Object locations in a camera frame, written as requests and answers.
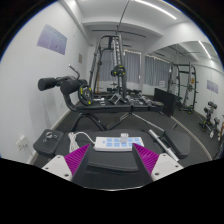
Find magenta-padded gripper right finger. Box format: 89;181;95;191
132;143;185;184

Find purple wall poster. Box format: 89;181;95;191
36;23;68;56
206;79;219;95

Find small white charger block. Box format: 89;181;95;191
120;132;130;145

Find black dumbbell stand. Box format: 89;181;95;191
199;101;222;138

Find white wall socket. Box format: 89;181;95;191
15;134;28;150

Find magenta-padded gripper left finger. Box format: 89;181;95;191
41;143;92;183

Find black upright panel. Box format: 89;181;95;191
153;87;177;118

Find chrome barbell bar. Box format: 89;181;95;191
148;129;180;162

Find black yellow weight plate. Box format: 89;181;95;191
110;64;127;78
77;83;94;107

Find black weight bench with rollers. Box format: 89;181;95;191
37;64;174;133

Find chrome dumbbell group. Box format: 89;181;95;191
124;94;153;106

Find black power rack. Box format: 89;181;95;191
169;61;200;115
88;33;129;101

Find black rounded seat pad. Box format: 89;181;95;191
162;129;192;160

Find white power strip cable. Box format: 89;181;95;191
68;131;98;154

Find black square bench pad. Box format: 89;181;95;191
32;129;64;158

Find black padded bench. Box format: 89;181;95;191
54;129;168;190

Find long ceiling light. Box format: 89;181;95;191
133;0;178;20
198;39;213;60

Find white power strip blue sockets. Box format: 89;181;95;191
93;135;145;153

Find grey window curtain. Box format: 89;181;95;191
99;49;143;84
143;54;171;87

